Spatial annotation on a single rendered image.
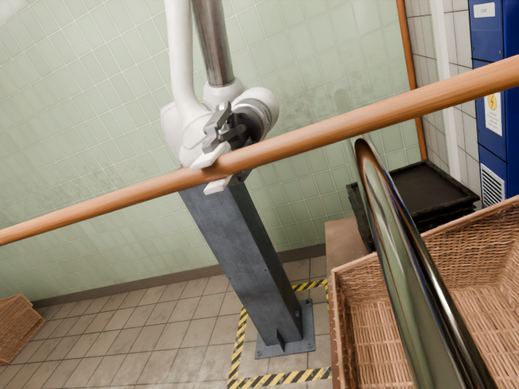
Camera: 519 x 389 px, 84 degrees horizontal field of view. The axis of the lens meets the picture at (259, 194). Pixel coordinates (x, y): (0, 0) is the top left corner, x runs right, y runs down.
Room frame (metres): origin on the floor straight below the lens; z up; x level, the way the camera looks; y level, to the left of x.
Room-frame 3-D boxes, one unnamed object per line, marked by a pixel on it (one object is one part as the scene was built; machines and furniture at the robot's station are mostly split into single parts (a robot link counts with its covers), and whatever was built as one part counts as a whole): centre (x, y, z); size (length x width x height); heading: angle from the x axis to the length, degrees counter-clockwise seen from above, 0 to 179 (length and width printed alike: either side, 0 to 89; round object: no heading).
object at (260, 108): (0.61, -0.04, 1.19); 0.09 x 0.06 x 0.09; 69
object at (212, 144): (0.42, 0.03, 1.23); 0.05 x 0.01 x 0.03; 159
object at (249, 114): (0.55, -0.01, 1.19); 0.09 x 0.07 x 0.08; 159
